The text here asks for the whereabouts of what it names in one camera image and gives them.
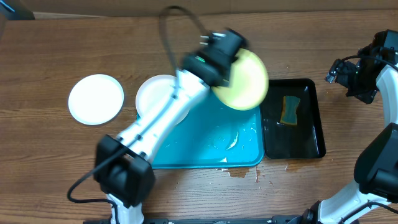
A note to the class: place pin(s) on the dark object top-left corner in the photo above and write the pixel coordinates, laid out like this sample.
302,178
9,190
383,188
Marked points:
15,10

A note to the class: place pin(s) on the green yellow sponge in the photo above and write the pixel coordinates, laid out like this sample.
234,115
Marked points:
289,110

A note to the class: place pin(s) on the yellow-green plate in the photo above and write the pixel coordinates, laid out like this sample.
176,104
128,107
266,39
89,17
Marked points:
248,83

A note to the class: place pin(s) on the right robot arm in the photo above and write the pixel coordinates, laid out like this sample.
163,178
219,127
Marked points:
375,172

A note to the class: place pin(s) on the black plastic tray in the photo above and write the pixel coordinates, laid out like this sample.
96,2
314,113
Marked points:
302,141

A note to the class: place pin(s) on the white plate with stain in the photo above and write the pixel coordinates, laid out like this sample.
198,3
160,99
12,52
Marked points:
96,99

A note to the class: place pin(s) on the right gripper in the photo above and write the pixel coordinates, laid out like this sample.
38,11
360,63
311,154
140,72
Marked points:
346,71

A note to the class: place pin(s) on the teal plastic tray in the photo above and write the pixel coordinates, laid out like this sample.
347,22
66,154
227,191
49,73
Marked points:
213,135

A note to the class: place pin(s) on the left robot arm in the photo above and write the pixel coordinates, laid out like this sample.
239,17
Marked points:
123,164

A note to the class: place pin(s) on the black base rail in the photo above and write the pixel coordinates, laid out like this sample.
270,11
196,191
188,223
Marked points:
273,220

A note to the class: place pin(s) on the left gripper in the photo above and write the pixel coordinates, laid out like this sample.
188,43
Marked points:
227,70

